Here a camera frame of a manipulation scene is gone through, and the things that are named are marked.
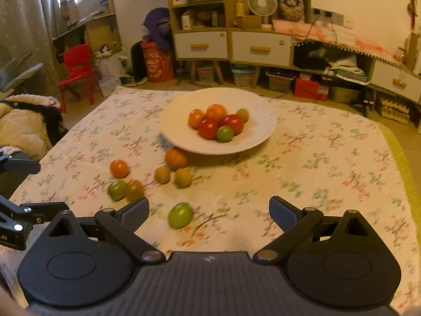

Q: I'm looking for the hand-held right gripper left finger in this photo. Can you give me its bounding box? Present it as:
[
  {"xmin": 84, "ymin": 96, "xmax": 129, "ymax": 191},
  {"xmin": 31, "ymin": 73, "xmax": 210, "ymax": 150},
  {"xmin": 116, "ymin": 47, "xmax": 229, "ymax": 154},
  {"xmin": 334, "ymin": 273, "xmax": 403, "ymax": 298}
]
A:
[{"xmin": 33, "ymin": 196, "xmax": 165, "ymax": 265}]

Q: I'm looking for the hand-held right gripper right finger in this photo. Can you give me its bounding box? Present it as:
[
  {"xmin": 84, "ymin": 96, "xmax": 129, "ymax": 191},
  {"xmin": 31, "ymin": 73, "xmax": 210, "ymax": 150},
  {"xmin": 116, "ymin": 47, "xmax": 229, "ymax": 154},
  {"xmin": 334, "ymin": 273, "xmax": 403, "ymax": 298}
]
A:
[{"xmin": 253, "ymin": 196, "xmax": 384, "ymax": 264}]

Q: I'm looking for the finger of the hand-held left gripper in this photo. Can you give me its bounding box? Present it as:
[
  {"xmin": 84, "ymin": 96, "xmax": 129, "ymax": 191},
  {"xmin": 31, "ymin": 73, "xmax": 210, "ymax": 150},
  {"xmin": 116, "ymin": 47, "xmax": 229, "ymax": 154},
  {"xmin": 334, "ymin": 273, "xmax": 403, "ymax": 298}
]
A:
[
  {"xmin": 0, "ymin": 150, "xmax": 41, "ymax": 175},
  {"xmin": 0, "ymin": 195, "xmax": 70, "ymax": 234}
]

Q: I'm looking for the brownish green tomato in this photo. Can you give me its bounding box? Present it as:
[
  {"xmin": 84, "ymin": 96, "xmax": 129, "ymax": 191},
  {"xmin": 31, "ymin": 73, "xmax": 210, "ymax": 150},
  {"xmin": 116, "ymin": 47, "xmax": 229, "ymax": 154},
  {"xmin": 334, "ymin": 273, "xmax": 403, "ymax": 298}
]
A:
[{"xmin": 125, "ymin": 180, "xmax": 144, "ymax": 201}]

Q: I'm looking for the orange tomato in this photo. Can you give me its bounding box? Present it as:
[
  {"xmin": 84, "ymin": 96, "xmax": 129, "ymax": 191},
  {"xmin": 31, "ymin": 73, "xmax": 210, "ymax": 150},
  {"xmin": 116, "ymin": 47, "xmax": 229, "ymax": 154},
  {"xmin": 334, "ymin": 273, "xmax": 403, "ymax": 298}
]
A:
[
  {"xmin": 188, "ymin": 108, "xmax": 206, "ymax": 130},
  {"xmin": 110, "ymin": 160, "xmax": 130, "ymax": 178}
]

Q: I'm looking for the tangerine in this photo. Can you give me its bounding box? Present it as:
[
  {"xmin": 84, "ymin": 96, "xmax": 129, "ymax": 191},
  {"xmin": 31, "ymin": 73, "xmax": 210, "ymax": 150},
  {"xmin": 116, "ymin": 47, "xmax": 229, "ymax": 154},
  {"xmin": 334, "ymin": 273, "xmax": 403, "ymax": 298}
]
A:
[
  {"xmin": 165, "ymin": 147, "xmax": 189, "ymax": 169},
  {"xmin": 206, "ymin": 103, "xmax": 228, "ymax": 122}
]

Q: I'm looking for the white ribbed plate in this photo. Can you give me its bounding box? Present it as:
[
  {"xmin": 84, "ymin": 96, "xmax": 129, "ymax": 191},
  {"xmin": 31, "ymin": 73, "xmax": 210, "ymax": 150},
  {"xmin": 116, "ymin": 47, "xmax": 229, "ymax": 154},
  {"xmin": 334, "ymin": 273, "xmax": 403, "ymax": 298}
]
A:
[{"xmin": 159, "ymin": 87, "xmax": 278, "ymax": 155}]

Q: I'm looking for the red tomato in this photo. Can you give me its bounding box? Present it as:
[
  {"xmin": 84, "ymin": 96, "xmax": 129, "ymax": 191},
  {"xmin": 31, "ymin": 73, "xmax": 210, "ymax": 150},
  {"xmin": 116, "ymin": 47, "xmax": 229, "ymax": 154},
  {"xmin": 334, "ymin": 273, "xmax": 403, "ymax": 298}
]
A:
[
  {"xmin": 222, "ymin": 114, "xmax": 245, "ymax": 135},
  {"xmin": 197, "ymin": 119, "xmax": 220, "ymax": 140}
]

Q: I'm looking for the beige fluffy blanket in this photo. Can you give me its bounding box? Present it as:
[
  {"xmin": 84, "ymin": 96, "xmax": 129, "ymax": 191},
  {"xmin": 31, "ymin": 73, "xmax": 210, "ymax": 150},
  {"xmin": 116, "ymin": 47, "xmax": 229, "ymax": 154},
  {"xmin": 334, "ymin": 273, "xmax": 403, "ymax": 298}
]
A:
[{"xmin": 0, "ymin": 95, "xmax": 63, "ymax": 162}]

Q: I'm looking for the floral tablecloth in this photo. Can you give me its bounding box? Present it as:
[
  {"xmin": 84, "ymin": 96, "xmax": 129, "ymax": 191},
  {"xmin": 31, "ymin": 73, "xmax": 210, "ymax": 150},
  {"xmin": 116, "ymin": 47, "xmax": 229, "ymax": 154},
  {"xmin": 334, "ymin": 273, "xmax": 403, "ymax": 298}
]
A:
[{"xmin": 0, "ymin": 86, "xmax": 415, "ymax": 313}]

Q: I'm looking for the black cloth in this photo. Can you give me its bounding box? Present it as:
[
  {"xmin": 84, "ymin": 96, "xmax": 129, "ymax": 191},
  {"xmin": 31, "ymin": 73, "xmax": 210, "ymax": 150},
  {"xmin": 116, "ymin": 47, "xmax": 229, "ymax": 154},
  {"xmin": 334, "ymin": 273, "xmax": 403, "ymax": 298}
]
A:
[{"xmin": 15, "ymin": 100, "xmax": 68, "ymax": 147}]

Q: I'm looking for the grey chair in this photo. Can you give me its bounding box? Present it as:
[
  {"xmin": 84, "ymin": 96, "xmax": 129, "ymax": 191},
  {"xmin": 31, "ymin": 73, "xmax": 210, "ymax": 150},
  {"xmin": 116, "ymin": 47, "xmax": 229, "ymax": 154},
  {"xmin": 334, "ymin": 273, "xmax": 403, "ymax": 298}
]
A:
[{"xmin": 0, "ymin": 53, "xmax": 45, "ymax": 93}]

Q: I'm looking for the red plastic chair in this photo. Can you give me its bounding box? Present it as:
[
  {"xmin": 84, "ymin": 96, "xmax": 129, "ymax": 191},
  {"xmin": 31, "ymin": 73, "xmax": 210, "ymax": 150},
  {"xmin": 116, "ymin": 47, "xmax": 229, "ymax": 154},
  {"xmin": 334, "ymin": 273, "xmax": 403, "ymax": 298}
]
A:
[{"xmin": 57, "ymin": 44, "xmax": 100, "ymax": 113}]

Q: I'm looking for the red gift box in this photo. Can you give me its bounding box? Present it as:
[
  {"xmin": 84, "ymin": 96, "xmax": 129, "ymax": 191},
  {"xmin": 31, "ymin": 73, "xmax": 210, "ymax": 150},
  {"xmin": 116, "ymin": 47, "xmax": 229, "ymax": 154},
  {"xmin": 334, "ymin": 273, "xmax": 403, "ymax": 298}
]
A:
[{"xmin": 294, "ymin": 77, "xmax": 329, "ymax": 102}]

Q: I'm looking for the black lid storage box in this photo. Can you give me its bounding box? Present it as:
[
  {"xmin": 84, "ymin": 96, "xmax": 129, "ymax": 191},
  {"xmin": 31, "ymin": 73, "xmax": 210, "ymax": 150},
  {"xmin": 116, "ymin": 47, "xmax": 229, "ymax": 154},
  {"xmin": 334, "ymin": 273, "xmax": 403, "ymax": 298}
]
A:
[{"xmin": 266, "ymin": 72, "xmax": 295, "ymax": 93}]

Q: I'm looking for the yellow green table mat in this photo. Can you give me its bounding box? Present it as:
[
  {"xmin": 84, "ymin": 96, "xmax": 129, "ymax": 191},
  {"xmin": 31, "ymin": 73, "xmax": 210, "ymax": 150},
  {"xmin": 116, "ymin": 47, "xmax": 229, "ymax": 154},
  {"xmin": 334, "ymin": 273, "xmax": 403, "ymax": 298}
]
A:
[{"xmin": 377, "ymin": 122, "xmax": 421, "ymax": 238}]

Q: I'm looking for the wide clear storage box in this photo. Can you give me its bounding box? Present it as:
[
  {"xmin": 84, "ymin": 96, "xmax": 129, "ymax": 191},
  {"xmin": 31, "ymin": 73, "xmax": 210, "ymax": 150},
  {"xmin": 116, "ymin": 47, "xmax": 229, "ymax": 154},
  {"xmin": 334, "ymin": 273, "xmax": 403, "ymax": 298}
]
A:
[{"xmin": 330, "ymin": 86, "xmax": 360, "ymax": 103}]

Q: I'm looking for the low wooden cabinet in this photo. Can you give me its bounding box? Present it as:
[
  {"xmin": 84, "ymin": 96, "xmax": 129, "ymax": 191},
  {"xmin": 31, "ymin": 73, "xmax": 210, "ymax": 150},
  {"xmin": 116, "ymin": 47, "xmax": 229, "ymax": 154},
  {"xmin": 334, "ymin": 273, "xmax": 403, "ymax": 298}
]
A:
[{"xmin": 229, "ymin": 28, "xmax": 293, "ymax": 88}]

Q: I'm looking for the teal lid storage box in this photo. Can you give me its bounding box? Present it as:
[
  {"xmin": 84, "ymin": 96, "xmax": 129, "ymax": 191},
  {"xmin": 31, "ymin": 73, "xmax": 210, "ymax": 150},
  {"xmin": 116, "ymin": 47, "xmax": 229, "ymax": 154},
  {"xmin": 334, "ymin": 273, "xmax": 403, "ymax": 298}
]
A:
[{"xmin": 231, "ymin": 65, "xmax": 255, "ymax": 87}]

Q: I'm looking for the grey curtain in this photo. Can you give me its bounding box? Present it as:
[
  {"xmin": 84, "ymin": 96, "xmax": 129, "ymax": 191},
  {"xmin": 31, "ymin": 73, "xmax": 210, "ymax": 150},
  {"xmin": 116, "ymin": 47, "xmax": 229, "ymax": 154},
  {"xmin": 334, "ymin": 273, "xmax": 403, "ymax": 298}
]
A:
[{"xmin": 0, "ymin": 0, "xmax": 64, "ymax": 101}]

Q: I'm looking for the orange printed bucket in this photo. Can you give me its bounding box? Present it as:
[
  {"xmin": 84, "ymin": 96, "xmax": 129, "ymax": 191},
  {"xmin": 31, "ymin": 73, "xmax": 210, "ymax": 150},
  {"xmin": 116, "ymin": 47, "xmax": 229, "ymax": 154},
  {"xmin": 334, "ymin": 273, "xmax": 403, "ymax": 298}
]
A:
[{"xmin": 140, "ymin": 41, "xmax": 175, "ymax": 83}]

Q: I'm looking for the black tray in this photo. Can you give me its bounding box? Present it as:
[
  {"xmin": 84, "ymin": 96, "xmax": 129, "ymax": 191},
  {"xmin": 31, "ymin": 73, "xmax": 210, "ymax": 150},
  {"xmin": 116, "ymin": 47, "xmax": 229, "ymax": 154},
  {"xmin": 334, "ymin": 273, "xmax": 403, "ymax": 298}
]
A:
[{"xmin": 294, "ymin": 48, "xmax": 329, "ymax": 71}]

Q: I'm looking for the black bag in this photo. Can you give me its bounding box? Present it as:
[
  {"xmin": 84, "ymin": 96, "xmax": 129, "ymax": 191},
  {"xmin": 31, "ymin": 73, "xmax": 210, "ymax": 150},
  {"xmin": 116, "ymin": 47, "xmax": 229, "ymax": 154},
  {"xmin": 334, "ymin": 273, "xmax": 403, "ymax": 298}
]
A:
[{"xmin": 131, "ymin": 41, "xmax": 148, "ymax": 83}]

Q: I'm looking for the stack of egg cartons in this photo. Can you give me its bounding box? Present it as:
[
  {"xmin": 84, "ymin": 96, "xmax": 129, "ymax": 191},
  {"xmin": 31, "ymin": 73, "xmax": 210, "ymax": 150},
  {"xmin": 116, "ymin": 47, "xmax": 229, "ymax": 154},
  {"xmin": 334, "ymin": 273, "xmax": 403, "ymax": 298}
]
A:
[{"xmin": 382, "ymin": 97, "xmax": 412, "ymax": 124}]

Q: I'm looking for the small clear storage box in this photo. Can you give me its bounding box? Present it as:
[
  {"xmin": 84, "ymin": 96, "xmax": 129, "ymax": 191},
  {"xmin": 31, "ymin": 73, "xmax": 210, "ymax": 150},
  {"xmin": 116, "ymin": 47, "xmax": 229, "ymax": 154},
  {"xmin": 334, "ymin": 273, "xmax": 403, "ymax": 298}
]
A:
[{"xmin": 196, "ymin": 67, "xmax": 216, "ymax": 83}]

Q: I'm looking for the pile of white papers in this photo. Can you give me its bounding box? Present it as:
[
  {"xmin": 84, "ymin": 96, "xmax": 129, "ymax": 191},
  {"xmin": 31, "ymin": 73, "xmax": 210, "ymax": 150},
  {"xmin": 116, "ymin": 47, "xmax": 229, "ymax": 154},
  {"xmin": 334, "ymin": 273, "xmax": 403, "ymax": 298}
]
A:
[{"xmin": 329, "ymin": 54, "xmax": 369, "ymax": 82}]

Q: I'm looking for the long wooden media stand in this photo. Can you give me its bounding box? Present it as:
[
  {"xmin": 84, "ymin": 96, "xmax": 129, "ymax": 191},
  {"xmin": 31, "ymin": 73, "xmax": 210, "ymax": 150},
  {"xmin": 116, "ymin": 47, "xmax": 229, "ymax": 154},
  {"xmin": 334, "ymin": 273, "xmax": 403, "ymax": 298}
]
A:
[{"xmin": 291, "ymin": 36, "xmax": 421, "ymax": 106}]

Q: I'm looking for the pink floral cloth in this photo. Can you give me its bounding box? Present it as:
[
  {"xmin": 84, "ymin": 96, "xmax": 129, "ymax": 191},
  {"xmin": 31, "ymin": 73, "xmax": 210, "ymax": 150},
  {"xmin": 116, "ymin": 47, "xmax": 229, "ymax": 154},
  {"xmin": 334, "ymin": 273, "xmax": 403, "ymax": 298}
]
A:
[{"xmin": 273, "ymin": 19, "xmax": 400, "ymax": 66}]

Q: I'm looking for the cluttered wooden shelf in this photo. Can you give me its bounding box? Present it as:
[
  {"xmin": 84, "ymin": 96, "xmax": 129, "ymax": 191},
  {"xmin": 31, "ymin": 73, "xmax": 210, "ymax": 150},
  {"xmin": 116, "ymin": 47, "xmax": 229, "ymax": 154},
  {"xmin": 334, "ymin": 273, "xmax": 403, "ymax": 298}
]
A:
[{"xmin": 52, "ymin": 0, "xmax": 123, "ymax": 65}]

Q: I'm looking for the small cardboard box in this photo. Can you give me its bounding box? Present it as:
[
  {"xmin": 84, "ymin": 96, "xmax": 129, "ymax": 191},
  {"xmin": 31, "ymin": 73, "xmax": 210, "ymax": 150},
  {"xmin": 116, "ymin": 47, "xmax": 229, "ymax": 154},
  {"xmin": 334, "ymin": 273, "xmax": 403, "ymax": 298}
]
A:
[{"xmin": 237, "ymin": 15, "xmax": 263, "ymax": 29}]

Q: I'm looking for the small brown box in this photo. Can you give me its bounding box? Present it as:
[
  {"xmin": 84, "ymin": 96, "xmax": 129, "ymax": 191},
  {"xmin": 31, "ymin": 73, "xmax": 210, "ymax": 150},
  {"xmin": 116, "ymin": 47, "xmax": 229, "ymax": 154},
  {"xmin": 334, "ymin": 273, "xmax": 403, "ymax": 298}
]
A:
[{"xmin": 210, "ymin": 10, "xmax": 226, "ymax": 27}]

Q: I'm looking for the tall cardboard box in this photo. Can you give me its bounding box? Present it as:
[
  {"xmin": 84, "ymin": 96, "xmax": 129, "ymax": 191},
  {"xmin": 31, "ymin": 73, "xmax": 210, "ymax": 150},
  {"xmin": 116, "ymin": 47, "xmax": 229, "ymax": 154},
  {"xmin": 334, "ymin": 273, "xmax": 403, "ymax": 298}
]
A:
[{"xmin": 406, "ymin": 31, "xmax": 421, "ymax": 70}]

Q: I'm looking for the round wooden jar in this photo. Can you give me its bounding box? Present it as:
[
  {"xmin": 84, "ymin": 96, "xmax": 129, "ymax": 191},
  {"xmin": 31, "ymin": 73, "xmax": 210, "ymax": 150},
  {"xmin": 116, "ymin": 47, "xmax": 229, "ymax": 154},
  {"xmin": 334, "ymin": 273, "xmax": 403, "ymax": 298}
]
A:
[{"xmin": 196, "ymin": 9, "xmax": 213, "ymax": 27}]

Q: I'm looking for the small white desk fan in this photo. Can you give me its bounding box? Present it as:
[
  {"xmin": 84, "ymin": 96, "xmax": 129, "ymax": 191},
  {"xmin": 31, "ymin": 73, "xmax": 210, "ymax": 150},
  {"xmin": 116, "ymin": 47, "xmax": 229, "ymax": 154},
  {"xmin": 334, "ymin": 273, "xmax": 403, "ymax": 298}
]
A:
[{"xmin": 248, "ymin": 0, "xmax": 277, "ymax": 28}]

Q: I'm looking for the tall wooden shelf cabinet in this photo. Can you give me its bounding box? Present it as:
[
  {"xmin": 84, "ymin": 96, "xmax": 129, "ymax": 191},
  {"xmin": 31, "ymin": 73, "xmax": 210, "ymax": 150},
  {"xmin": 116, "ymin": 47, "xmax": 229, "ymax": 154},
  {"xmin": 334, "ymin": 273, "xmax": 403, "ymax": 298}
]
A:
[{"xmin": 165, "ymin": 0, "xmax": 235, "ymax": 84}]

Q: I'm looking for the red hanging ornament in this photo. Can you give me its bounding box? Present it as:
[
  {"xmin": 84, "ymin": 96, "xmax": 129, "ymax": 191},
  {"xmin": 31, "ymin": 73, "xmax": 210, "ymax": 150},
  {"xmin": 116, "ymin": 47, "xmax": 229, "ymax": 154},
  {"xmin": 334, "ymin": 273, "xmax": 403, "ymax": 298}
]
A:
[{"xmin": 406, "ymin": 0, "xmax": 420, "ymax": 28}]

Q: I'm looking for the white drawer wooden handle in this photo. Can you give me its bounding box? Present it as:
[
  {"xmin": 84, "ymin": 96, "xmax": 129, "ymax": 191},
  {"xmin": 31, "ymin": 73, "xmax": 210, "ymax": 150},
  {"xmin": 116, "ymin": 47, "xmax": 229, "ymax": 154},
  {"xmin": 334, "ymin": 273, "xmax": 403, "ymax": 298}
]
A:
[
  {"xmin": 232, "ymin": 32, "xmax": 292, "ymax": 67},
  {"xmin": 371, "ymin": 62, "xmax": 421, "ymax": 104},
  {"xmin": 174, "ymin": 32, "xmax": 228, "ymax": 60}
]

